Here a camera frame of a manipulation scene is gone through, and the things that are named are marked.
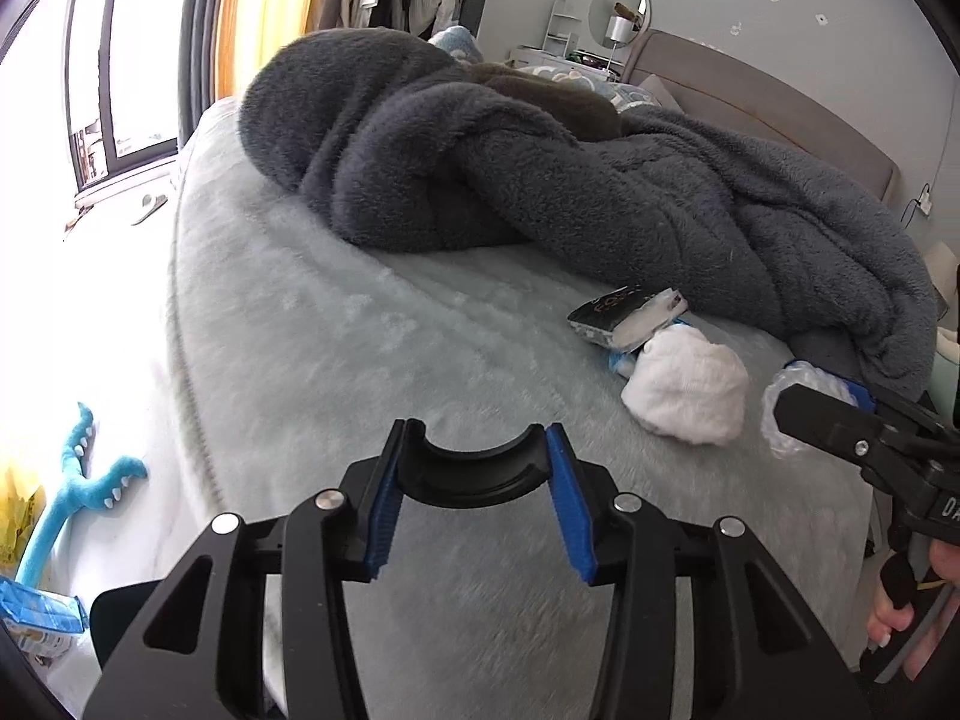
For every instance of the person's right hand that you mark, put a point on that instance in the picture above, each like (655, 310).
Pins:
(889, 622)

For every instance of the blue patterned duvet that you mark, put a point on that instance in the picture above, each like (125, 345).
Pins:
(457, 41)

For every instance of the grey curtain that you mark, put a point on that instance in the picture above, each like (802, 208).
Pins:
(210, 37)

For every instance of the beige pillow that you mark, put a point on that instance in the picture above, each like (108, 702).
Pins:
(660, 94)

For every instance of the round mirror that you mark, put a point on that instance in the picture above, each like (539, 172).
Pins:
(607, 0)

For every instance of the white crumpled cloth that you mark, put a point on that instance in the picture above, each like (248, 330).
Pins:
(690, 390)

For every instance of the black and white box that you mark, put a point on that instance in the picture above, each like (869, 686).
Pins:
(600, 313)

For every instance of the yellow curtain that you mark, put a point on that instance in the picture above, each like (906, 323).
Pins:
(270, 15)

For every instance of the white shelf organizer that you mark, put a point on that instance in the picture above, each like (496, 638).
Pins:
(566, 22)

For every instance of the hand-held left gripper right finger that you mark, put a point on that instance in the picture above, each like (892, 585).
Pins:
(570, 510)

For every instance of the white dresser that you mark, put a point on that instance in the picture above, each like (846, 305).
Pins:
(547, 60)

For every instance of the blue plush toy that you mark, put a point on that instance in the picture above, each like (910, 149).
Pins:
(75, 484)

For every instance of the dark grey fleece blanket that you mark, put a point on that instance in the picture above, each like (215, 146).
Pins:
(525, 165)

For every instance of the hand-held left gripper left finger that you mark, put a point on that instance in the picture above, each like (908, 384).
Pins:
(382, 517)

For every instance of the bed with grey cover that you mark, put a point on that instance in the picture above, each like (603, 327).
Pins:
(337, 330)

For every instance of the sliding glass door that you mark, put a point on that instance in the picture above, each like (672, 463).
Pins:
(120, 90)

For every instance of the wall socket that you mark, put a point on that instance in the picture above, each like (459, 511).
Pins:
(925, 202)

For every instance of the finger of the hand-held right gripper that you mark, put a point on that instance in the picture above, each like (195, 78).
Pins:
(825, 420)
(859, 395)

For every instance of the clear plastic wrap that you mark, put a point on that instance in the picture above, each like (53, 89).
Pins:
(772, 427)

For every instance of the blue wipes packet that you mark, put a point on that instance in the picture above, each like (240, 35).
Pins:
(45, 611)

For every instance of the black curved plastic piece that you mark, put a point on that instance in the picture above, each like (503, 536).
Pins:
(480, 476)

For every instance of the yellow plastic bag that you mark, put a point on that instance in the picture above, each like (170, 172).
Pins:
(19, 517)

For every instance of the grey slipper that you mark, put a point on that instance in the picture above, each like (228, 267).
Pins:
(150, 208)

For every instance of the white table lamp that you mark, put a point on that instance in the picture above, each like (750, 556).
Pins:
(619, 28)

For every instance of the dark blue plastic bin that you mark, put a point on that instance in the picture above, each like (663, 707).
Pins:
(112, 615)

